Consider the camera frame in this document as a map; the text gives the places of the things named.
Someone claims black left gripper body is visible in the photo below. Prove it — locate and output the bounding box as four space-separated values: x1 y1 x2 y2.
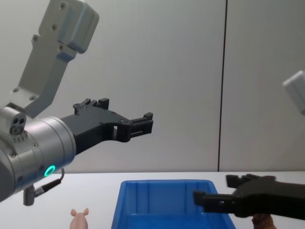
59 105 131 157

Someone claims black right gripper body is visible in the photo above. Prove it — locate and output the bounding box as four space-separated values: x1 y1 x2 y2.
234 179 305 220

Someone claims brown animal toy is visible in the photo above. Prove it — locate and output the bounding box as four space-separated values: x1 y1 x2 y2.
252 213 275 229

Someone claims blue plastic bin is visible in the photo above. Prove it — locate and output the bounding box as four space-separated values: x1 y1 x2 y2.
111 179 236 229

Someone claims pink pig toy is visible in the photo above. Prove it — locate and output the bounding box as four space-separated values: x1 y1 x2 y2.
70 208 90 229

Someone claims thin dark wrist cable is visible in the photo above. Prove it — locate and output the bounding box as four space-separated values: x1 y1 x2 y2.
23 168 65 206

